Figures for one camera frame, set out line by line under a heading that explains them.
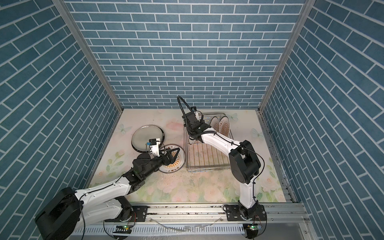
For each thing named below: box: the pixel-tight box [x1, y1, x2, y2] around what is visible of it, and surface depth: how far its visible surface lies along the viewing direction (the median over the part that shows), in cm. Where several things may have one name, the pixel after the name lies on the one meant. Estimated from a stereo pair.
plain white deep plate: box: [131, 124, 165, 153], surface depth 104 cm
